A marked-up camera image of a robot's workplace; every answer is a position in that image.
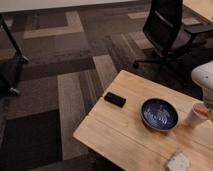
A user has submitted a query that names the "black office chair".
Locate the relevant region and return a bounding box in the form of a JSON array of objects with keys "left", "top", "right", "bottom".
[{"left": 133, "top": 0, "right": 213, "bottom": 68}]

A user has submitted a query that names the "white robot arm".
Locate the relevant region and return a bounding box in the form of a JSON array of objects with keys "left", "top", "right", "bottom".
[{"left": 191, "top": 60, "right": 213, "bottom": 108}]

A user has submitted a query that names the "dark blue patterned bowl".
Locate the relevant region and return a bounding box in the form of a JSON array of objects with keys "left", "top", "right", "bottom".
[{"left": 140, "top": 98, "right": 179, "bottom": 132}]

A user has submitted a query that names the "wooden desk corner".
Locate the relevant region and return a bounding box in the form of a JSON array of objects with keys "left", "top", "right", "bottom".
[{"left": 183, "top": 0, "right": 213, "bottom": 23}]

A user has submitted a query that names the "white ceramic cup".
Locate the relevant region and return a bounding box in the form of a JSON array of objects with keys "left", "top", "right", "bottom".
[{"left": 184, "top": 103, "right": 208, "bottom": 127}]

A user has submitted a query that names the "black rectangular device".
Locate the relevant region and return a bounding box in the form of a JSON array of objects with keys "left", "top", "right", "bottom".
[{"left": 104, "top": 92, "right": 126, "bottom": 107}]

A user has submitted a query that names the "grey white sponge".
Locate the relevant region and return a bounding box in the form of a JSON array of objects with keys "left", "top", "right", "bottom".
[{"left": 165, "top": 153, "right": 191, "bottom": 171}]

